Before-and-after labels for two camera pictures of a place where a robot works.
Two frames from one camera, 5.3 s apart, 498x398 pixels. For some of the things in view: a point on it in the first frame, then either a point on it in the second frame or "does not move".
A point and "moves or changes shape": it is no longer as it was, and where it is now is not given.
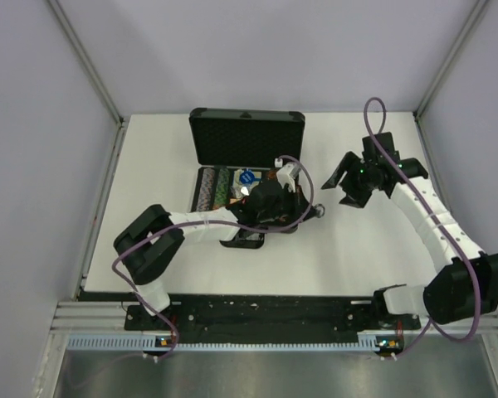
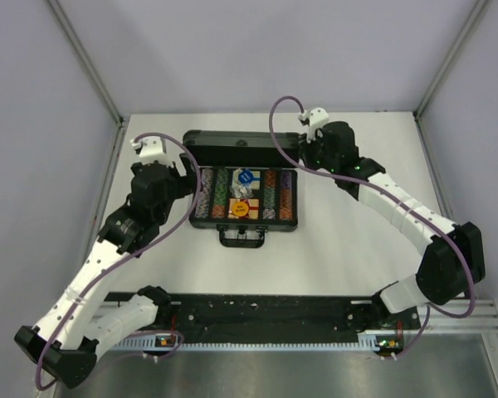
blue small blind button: (246, 177) does not move
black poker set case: (248, 161) moves or changes shape
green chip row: (222, 188) does not move
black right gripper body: (358, 182) → (315, 154)
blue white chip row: (205, 200) does not move
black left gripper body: (286, 206) → (180, 186)
